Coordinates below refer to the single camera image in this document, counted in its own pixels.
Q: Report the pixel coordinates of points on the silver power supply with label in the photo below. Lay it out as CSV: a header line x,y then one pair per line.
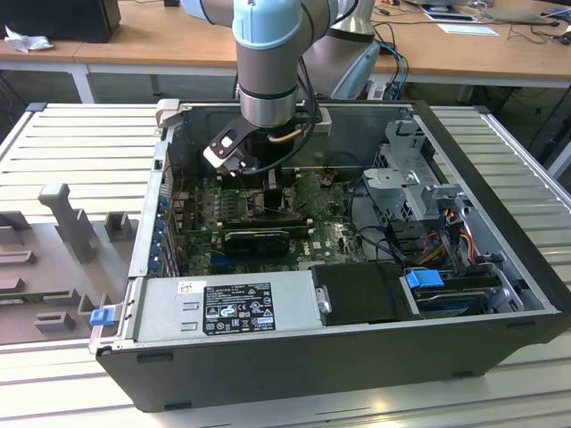
x,y
232,307

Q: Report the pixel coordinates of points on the black graphics card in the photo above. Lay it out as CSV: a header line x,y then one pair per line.
x,y
256,243

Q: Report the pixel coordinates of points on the silver metal disk bay cage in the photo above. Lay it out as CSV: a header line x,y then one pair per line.
x,y
401,187

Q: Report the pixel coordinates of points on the black box on desk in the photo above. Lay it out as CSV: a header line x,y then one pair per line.
x,y
58,18

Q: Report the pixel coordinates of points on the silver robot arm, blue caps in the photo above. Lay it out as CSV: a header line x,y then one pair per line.
x,y
267,80

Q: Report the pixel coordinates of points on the blue case latch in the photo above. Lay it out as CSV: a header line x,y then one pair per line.
x,y
101,317

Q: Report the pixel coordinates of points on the pale blue teach pendant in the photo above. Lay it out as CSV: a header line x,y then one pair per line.
x,y
357,73

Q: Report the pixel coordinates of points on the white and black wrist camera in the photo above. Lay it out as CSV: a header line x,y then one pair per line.
x,y
223,145

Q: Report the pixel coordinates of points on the crumpled white paper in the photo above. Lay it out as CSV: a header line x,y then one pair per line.
x,y
29,41

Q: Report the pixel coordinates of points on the green motherboard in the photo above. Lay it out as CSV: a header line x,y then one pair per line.
x,y
321,241

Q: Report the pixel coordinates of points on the black plastic shroud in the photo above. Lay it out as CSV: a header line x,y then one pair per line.
x,y
361,294

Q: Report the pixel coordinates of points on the long wooden desk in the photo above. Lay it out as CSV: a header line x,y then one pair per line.
x,y
134,40

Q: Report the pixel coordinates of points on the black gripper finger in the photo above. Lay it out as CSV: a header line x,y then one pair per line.
x,y
273,194

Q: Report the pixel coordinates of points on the black open PC case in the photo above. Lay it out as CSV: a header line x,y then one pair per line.
x,y
312,379

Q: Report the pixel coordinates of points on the black RAM sticks pair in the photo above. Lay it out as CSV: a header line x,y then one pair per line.
x,y
250,220

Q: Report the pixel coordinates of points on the beige case latch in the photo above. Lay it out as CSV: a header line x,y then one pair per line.
x,y
167,113

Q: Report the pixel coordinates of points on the blue disk carrier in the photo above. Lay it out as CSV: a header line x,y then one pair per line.
x,y
424,280

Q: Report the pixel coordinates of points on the grey parts rack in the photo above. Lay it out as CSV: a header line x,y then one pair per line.
x,y
53,267

